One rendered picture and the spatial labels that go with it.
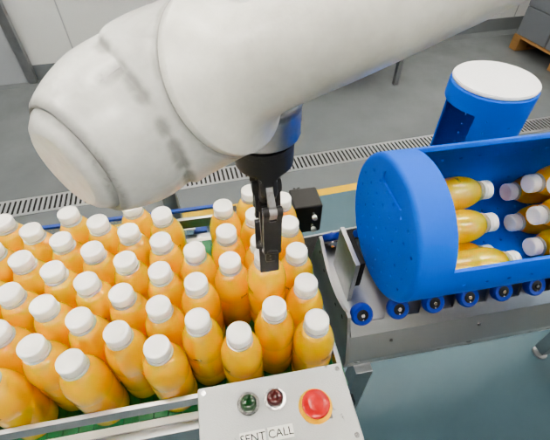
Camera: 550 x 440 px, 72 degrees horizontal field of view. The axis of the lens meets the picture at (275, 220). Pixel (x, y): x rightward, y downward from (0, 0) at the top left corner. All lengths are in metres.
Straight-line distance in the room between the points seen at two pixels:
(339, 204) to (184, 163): 2.15
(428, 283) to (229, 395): 0.36
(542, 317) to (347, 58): 0.91
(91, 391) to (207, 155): 0.50
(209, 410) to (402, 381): 1.34
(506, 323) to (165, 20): 0.91
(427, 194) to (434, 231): 0.06
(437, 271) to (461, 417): 1.23
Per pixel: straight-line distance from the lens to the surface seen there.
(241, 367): 0.63
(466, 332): 0.95
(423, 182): 0.65
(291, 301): 0.67
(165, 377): 0.64
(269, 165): 0.45
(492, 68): 1.61
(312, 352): 0.64
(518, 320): 1.01
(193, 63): 0.22
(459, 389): 1.88
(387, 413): 1.75
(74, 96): 0.23
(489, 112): 1.44
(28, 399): 0.75
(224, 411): 0.55
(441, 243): 0.64
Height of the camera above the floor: 1.62
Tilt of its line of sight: 46 degrees down
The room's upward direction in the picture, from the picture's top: straight up
